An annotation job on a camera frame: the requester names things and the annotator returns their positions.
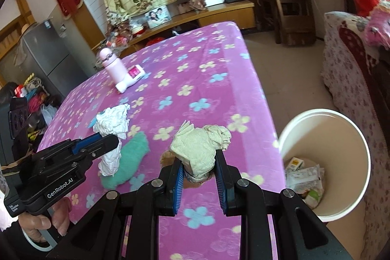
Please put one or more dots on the white tube with pink label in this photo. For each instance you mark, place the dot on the white tube with pink label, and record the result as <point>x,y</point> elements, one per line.
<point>131,78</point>

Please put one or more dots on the wooden cabinet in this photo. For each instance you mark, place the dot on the wooden cabinet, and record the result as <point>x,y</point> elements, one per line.
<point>219,14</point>

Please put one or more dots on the photo frame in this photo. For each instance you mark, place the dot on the photo frame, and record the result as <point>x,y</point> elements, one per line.
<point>157,17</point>

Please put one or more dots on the straw hat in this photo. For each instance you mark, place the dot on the straw hat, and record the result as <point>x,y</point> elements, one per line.
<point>26,33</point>

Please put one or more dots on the red and white bowl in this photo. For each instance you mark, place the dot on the red and white bowl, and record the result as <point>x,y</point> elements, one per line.
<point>137,28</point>

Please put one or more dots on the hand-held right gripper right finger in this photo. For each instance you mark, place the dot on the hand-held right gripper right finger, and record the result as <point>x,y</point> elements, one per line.
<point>221,183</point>

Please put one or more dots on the grey refrigerator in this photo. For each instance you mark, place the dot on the grey refrigerator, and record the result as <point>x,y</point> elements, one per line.
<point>45,49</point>

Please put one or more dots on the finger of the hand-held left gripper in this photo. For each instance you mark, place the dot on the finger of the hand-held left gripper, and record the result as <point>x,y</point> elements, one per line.
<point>103,147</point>
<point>86,142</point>

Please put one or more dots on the white tissue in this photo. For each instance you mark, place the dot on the white tissue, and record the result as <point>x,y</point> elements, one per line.
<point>111,121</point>

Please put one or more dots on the white printed bag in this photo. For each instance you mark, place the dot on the white printed bag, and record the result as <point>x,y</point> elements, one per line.
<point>306,177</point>

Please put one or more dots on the beige paper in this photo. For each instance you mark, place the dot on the beige paper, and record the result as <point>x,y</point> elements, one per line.
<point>198,144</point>

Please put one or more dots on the pink bottle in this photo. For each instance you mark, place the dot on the pink bottle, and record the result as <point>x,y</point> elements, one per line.
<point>113,65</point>

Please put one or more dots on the green and white tissue pack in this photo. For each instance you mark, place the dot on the green and white tissue pack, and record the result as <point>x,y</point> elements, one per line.
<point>313,197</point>

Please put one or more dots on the small white carton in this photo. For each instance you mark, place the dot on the small white carton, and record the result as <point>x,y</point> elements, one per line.
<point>294,164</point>

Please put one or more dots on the clear plastic wrapped ornament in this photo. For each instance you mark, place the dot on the clear plastic wrapped ornament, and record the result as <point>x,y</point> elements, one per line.
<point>114,40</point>

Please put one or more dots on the person's left hand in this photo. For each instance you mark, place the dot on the person's left hand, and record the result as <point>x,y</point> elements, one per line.
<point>54,217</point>

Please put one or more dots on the green cloth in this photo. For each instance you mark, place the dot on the green cloth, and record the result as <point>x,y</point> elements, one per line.
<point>134,150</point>

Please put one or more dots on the sofa with floral cover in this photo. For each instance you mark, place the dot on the sofa with floral cover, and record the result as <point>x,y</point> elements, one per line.
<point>350,80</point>

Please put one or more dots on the pink quilt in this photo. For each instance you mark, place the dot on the pink quilt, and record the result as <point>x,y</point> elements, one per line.
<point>379,25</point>

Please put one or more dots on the white bucket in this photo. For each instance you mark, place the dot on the white bucket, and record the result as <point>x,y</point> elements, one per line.
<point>335,138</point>

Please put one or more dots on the pink flowered blanket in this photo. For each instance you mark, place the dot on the pink flowered blanket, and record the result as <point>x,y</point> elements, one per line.
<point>198,80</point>

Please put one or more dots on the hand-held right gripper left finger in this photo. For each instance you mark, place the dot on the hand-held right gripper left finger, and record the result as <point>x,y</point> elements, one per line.
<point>178,187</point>

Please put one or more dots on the pile of bags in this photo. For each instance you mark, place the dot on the pile of bags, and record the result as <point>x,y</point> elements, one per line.
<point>36,107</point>

